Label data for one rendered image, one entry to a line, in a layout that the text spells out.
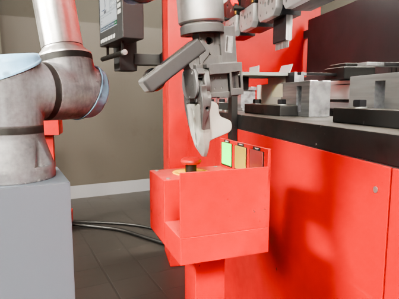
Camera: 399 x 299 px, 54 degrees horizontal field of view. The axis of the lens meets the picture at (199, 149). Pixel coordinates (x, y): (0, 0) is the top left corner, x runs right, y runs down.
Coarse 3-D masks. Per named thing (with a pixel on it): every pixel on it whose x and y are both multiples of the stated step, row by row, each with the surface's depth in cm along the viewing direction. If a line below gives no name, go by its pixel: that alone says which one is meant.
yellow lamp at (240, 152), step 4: (236, 148) 75; (240, 148) 74; (244, 148) 72; (236, 152) 75; (240, 152) 74; (244, 152) 72; (236, 156) 75; (240, 156) 74; (244, 156) 72; (236, 160) 76; (240, 160) 74; (244, 160) 72; (236, 164) 76; (240, 164) 74; (244, 164) 73
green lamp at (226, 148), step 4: (224, 144) 80; (228, 144) 79; (224, 148) 80; (228, 148) 79; (224, 152) 81; (228, 152) 79; (224, 156) 81; (228, 156) 79; (224, 160) 81; (228, 160) 79; (228, 164) 79
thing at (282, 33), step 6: (282, 18) 120; (288, 18) 118; (276, 24) 125; (282, 24) 120; (288, 24) 118; (276, 30) 125; (282, 30) 121; (288, 30) 118; (276, 36) 125; (282, 36) 121; (288, 36) 118; (276, 42) 125; (282, 42) 123; (288, 42) 119; (276, 48) 128; (282, 48) 123
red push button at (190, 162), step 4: (184, 160) 74; (188, 160) 74; (192, 160) 74; (196, 160) 74; (200, 160) 75; (188, 164) 74; (192, 164) 74; (196, 164) 76; (188, 168) 75; (192, 168) 75; (196, 168) 76
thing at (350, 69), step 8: (336, 64) 128; (344, 64) 123; (352, 64) 123; (304, 72) 123; (312, 72) 125; (320, 72) 125; (328, 72) 131; (336, 72) 126; (344, 72) 122; (352, 72) 122; (360, 72) 123; (368, 72) 123; (328, 80) 133; (336, 80) 133
